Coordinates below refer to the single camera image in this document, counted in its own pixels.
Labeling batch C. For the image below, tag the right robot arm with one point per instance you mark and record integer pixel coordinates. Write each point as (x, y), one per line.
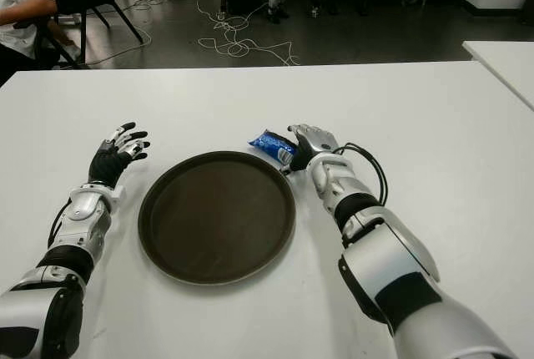
(400, 267)

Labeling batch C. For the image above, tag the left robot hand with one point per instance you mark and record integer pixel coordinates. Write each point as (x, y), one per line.
(106, 165)

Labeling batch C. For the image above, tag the black chair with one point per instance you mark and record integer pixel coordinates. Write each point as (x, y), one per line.
(96, 0)

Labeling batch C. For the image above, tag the blue Oreo packet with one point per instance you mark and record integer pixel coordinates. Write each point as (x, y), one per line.
(271, 142)

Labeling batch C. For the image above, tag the round brown tray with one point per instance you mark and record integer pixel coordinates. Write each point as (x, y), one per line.
(217, 217)

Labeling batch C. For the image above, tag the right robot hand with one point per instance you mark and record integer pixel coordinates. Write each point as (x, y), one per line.
(319, 142)

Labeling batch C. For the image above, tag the white side table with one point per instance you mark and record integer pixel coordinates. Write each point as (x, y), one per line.
(507, 62)

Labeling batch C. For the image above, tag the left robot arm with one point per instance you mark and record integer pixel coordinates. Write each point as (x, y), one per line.
(81, 225)

